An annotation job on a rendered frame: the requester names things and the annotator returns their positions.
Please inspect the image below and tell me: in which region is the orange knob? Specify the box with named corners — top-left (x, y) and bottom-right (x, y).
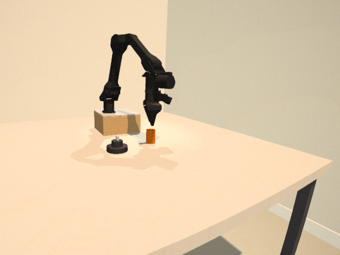
top-left (146, 129), bottom-right (155, 144)

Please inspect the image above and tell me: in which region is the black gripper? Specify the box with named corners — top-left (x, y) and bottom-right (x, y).
top-left (143, 88), bottom-right (162, 126)

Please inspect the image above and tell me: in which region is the dark grey round pedestal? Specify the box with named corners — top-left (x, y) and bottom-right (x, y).
top-left (106, 135), bottom-right (128, 154)

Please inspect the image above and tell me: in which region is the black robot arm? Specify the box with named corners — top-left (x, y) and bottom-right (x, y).
top-left (99, 33), bottom-right (175, 114)

